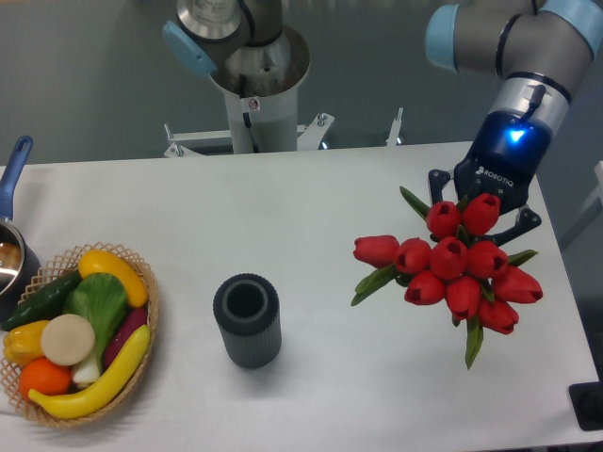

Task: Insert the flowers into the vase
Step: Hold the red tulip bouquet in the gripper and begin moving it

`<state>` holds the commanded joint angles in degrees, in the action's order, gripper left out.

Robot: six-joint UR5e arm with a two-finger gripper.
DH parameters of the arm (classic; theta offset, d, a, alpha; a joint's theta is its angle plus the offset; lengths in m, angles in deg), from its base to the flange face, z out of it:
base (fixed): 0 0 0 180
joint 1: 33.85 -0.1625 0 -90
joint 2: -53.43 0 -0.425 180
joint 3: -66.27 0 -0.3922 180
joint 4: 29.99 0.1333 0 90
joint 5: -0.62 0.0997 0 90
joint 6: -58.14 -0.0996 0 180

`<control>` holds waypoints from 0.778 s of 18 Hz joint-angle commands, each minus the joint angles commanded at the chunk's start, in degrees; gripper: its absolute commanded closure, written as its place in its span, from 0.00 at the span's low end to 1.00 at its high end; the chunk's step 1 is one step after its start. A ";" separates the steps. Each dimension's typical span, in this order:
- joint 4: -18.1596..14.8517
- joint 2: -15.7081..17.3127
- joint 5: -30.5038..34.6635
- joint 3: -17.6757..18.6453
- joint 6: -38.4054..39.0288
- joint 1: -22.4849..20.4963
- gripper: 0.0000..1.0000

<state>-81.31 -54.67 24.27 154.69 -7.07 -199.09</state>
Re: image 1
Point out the yellow squash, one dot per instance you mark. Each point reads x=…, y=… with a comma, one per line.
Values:
x=103, y=261

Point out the beige round mushroom cap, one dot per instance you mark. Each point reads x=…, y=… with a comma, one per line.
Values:
x=67, y=340

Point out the yellow banana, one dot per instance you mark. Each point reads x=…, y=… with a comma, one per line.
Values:
x=103, y=390

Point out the white frame at right edge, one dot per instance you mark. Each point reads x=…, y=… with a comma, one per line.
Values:
x=588, y=211

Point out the green cucumber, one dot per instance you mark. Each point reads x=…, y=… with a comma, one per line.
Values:
x=44, y=304

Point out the white metal mounting frame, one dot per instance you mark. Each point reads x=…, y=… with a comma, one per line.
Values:
x=312, y=136

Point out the yellow bell pepper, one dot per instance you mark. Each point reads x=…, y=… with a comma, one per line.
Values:
x=22, y=345

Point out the black device at table edge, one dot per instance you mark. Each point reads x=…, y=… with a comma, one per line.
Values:
x=586, y=400

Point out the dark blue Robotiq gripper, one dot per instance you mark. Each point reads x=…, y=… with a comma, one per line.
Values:
x=502, y=160

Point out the blue handled saucepan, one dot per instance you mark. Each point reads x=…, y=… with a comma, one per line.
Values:
x=19, y=263

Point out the dark grey ribbed vase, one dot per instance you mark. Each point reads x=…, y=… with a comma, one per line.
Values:
x=247, y=310

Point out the green bok choy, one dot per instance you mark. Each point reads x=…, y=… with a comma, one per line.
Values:
x=101, y=299

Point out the purple sweet potato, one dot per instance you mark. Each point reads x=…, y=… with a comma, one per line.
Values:
x=131, y=322

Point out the woven wicker basket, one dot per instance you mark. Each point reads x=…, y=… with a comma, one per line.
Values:
x=62, y=264

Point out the red tulip bouquet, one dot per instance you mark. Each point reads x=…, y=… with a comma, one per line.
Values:
x=461, y=264

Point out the orange fruit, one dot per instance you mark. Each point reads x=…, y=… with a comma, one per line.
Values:
x=46, y=377

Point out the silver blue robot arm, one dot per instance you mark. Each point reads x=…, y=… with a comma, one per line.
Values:
x=541, y=51

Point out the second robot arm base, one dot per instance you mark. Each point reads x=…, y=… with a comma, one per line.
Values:
x=253, y=58

